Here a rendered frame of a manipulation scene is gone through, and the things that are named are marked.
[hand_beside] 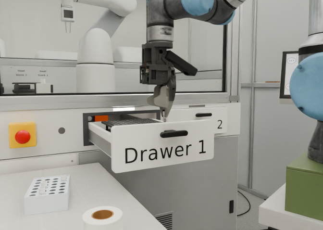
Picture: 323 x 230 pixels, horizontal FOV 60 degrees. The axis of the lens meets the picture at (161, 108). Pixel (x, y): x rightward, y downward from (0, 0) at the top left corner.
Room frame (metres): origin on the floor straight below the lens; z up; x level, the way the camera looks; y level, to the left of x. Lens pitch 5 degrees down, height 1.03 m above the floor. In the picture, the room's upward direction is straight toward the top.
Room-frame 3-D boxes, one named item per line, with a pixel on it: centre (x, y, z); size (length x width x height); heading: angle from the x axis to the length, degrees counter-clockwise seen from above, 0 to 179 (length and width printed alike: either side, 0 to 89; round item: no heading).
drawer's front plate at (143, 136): (0.71, -0.01, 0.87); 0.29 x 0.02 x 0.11; 117
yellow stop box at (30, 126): (0.83, 0.42, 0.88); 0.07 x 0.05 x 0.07; 117
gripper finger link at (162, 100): (0.80, 0.00, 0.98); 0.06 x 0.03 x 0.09; 117
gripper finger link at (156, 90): (0.83, 0.02, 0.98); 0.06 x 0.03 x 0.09; 117
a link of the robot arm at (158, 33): (0.81, 0.00, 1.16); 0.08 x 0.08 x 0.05
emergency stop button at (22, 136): (0.80, 0.40, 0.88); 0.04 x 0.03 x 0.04; 117
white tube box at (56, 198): (0.62, 0.26, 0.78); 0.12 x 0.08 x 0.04; 16
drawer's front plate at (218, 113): (1.14, -0.15, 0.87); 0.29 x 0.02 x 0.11; 117
